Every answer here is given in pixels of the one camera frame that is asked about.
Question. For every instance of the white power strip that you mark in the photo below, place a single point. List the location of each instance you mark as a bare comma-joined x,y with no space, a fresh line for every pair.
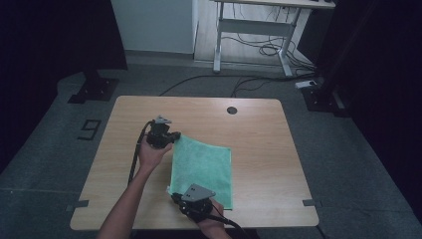
306,84

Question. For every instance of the person's right hand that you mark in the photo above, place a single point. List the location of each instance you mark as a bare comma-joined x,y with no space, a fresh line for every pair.
212,222

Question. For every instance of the black tape floor marking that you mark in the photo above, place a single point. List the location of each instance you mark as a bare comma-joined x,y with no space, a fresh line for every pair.
89,130

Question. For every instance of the person's left hand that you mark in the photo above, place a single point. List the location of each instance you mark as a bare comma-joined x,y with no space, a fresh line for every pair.
151,157

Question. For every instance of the dark curtain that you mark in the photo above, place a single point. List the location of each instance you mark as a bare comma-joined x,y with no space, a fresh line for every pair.
381,83
49,49

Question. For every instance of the green cloth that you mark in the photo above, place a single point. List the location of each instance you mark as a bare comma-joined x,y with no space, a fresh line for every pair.
202,169

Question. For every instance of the black stand base plate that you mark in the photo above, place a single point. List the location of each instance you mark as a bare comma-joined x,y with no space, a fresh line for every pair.
320,99
94,89

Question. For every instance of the grey tape strip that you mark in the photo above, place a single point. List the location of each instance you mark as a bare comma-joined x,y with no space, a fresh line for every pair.
310,202
79,204

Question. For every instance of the white metal desk frame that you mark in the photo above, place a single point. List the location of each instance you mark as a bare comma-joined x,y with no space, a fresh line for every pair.
255,27

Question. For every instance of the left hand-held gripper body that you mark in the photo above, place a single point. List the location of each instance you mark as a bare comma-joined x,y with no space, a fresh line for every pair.
158,134

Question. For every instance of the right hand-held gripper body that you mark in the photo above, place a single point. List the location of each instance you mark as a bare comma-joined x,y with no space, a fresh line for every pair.
197,202

